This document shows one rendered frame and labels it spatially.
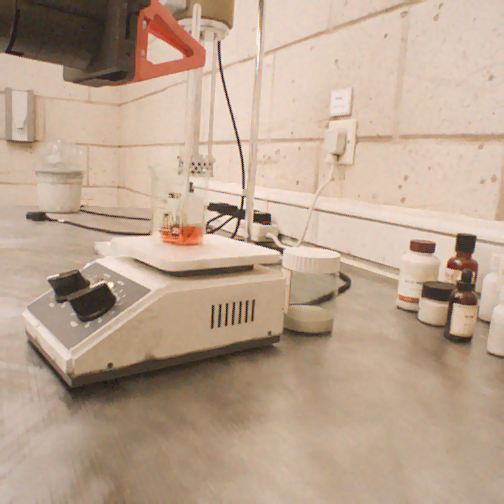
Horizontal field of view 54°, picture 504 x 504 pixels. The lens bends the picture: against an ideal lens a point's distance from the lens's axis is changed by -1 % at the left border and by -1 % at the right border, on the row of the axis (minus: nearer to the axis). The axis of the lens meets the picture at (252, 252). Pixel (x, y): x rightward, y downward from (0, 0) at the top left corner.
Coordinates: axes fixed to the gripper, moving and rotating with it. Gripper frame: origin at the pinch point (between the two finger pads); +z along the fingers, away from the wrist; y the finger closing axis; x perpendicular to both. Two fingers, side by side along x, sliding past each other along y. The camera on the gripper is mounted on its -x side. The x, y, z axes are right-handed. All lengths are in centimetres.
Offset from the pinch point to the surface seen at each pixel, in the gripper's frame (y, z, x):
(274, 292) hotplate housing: -5.5, 6.7, 19.5
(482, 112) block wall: -1.9, 46.9, -2.5
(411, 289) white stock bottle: -4.6, 30.3, 21.3
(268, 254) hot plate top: -4.9, 6.0, 16.1
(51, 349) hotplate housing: -1.3, -11.4, 23.4
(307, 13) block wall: 46, 57, -27
